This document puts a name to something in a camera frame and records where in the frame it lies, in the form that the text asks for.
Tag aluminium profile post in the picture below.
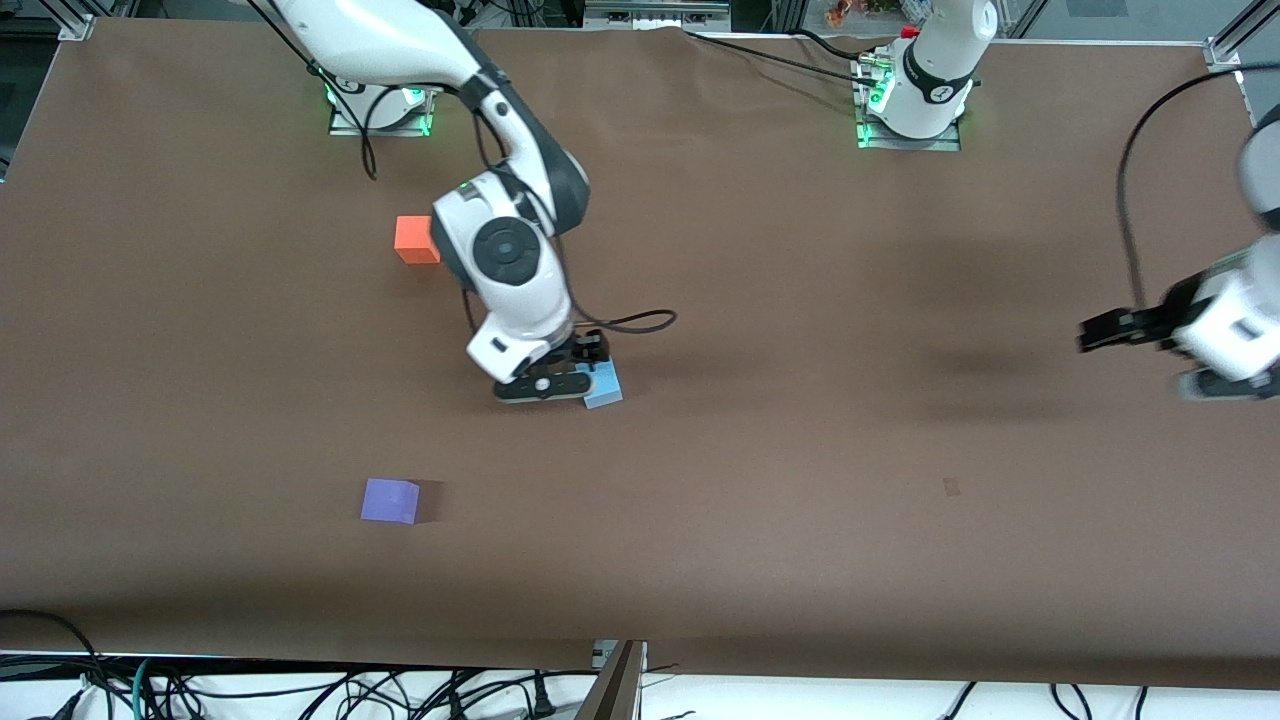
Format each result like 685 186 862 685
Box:
575 640 647 720

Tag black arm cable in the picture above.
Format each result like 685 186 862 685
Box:
1113 68 1246 311
245 0 679 337

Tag brown paper table cover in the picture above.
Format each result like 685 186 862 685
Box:
0 18 1280 691

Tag orange foam block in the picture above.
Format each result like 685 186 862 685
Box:
394 215 442 265

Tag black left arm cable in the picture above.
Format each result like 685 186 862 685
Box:
1113 68 1246 311

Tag blue foam block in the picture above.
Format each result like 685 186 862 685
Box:
583 360 625 411

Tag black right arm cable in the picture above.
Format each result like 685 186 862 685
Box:
245 0 679 337

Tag teal cable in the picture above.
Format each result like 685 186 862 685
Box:
132 657 162 720

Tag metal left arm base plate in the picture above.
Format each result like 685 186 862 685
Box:
855 55 964 153

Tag black looped floor cable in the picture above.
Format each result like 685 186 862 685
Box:
0 609 102 720

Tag long black base cable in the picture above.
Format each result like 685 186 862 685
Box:
683 30 881 86

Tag purple foam block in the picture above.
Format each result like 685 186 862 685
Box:
360 477 422 526

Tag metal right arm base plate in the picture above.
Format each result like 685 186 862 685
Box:
328 80 434 138

